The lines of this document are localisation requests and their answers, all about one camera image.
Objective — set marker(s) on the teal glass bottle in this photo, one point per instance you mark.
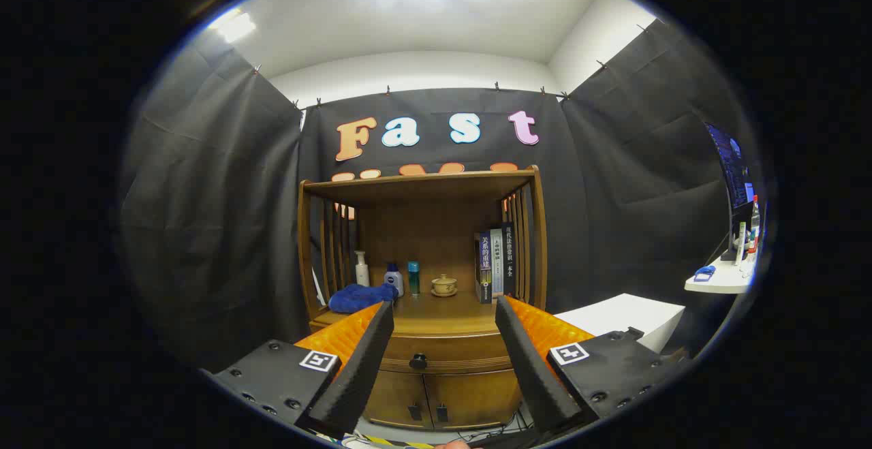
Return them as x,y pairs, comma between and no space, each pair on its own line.
413,279

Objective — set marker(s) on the blue towel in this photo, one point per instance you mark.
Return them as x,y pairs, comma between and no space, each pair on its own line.
361,298

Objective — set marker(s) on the wooden countertop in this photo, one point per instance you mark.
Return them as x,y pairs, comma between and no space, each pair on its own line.
443,309

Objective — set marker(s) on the beige lidded teacup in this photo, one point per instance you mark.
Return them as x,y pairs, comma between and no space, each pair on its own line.
444,287

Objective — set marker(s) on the wooden drawer with black knob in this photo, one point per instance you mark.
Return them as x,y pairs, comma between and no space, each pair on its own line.
463,353

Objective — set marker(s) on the ceiling light panel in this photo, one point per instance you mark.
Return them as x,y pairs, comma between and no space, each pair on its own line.
234,25

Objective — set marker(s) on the wooden cabinet door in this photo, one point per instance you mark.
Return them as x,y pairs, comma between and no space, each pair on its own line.
395,394
477,394

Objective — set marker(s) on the white bottle with blue cap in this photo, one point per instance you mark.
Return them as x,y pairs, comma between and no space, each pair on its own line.
394,282

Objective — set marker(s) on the white drawer unit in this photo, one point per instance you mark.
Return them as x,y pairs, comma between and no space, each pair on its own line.
627,313

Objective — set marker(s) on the small blue object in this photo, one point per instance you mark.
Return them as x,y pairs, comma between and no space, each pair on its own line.
704,273

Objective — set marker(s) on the book with light spine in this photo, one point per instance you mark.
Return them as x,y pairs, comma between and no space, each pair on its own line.
496,265

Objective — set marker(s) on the wooden cabinet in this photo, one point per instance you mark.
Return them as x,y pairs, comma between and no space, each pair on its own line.
436,231

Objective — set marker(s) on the book with dark cover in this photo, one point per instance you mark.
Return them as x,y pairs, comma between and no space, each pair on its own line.
484,268

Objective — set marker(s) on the white pump bottle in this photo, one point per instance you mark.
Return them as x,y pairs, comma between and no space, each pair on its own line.
362,273

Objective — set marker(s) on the white side shelf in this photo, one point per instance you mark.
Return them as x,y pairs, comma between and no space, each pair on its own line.
722,282

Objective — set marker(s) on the computer monitor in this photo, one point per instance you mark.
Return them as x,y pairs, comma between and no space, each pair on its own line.
732,169

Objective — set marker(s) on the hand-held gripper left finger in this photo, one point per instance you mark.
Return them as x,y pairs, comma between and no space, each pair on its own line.
361,374

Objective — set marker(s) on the book with black spine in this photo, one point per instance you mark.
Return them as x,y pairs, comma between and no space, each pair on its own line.
508,258

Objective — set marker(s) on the yellow black floor tape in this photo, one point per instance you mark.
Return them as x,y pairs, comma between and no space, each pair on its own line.
388,441

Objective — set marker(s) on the clear bottle with red cap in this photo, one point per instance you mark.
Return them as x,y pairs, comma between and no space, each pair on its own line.
754,227

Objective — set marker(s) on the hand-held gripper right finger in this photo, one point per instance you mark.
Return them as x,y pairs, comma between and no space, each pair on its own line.
531,374

